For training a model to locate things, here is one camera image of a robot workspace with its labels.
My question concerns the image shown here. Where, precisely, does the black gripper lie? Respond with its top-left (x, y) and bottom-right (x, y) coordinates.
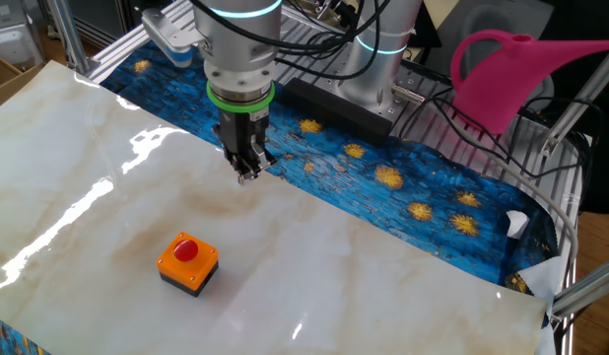
top-left (213, 107), bottom-right (278, 186)

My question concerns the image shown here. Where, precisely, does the orange box red push button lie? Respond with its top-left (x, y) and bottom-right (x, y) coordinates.
top-left (156, 231), bottom-right (220, 298)

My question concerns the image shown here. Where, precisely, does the glossy marble pattern sheet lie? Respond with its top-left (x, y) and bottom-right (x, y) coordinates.
top-left (0, 60), bottom-right (550, 355)

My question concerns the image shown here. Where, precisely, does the blue starry painting cloth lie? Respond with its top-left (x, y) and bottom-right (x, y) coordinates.
top-left (0, 30), bottom-right (567, 355)

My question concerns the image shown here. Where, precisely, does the pink plastic watering can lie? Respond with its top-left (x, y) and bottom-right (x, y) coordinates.
top-left (449, 28), bottom-right (609, 136)

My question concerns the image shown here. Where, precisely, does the brown cardboard box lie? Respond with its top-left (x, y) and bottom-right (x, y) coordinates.
top-left (0, 48), bottom-right (44, 113)

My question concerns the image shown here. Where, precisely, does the silver metal case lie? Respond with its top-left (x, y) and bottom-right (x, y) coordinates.
top-left (0, 0), bottom-right (44, 70)

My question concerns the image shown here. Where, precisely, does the green flange ring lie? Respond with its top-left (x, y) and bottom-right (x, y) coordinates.
top-left (206, 80), bottom-right (277, 114)

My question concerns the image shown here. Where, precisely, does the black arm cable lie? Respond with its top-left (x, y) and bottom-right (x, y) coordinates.
top-left (190, 0), bottom-right (414, 81)

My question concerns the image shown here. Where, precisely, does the silver blue wrist camera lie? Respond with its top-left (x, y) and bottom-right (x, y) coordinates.
top-left (141, 7), bottom-right (208, 69)

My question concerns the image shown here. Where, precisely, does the aluminium frame post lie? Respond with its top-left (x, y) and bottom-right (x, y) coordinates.
top-left (540, 48), bottom-right (609, 158)
top-left (46, 0), bottom-right (92, 75)
top-left (550, 254), bottom-right (609, 320)

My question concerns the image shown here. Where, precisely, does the black table cable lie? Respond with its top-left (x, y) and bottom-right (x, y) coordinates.
top-left (397, 88), bottom-right (606, 179)

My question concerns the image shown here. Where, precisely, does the grey cable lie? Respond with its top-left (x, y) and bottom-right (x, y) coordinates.
top-left (451, 130), bottom-right (580, 297)

